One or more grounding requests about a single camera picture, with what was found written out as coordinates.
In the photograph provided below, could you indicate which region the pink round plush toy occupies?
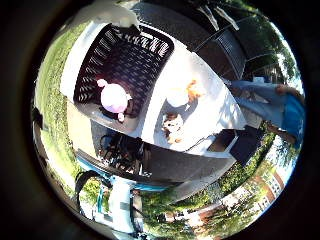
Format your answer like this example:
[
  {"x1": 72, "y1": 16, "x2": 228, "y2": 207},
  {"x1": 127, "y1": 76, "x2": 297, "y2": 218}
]
[{"x1": 96, "y1": 78, "x2": 133, "y2": 123}]

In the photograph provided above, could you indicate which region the brown and white dog plush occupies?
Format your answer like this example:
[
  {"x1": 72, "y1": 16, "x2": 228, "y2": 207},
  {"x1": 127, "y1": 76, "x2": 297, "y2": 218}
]
[{"x1": 161, "y1": 112, "x2": 186, "y2": 145}]

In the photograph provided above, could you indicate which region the black slotted plastic basket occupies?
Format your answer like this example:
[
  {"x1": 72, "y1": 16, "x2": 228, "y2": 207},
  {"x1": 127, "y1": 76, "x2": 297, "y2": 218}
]
[{"x1": 72, "y1": 22, "x2": 176, "y2": 133}]

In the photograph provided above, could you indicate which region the orange and white plush toy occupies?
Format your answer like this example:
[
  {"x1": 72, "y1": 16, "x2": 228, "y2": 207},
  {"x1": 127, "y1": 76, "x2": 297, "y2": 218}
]
[{"x1": 165, "y1": 79, "x2": 205, "y2": 108}]

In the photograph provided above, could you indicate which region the black mesh chair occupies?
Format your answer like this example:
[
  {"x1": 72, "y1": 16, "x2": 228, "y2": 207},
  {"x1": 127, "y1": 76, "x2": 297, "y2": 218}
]
[{"x1": 192, "y1": 27, "x2": 249, "y2": 81}]

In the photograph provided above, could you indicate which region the brown cardboard box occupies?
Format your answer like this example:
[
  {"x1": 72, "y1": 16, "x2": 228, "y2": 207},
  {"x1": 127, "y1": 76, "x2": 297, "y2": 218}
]
[{"x1": 207, "y1": 129, "x2": 240, "y2": 155}]

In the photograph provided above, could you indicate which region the person in blue shirt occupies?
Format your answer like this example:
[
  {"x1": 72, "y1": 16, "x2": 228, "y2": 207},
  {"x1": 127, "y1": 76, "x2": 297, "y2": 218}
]
[{"x1": 228, "y1": 78, "x2": 306, "y2": 145}]

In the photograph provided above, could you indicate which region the red brick building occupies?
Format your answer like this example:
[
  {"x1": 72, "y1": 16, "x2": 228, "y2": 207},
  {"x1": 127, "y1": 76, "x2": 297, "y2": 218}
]
[{"x1": 198, "y1": 162, "x2": 286, "y2": 229}]

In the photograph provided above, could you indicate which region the black equipment with cables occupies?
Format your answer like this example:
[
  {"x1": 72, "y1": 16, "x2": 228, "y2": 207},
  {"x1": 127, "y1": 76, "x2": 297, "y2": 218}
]
[{"x1": 98, "y1": 133, "x2": 153, "y2": 176}]

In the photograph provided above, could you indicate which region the blue metal frame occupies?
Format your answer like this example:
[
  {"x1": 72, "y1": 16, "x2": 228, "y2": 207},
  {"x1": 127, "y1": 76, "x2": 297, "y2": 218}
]
[{"x1": 75, "y1": 154, "x2": 171, "y2": 193}]

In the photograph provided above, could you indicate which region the thick black hose cable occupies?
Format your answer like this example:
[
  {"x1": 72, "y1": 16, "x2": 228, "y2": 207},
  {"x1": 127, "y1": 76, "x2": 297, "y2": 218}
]
[{"x1": 73, "y1": 169, "x2": 113, "y2": 218}]

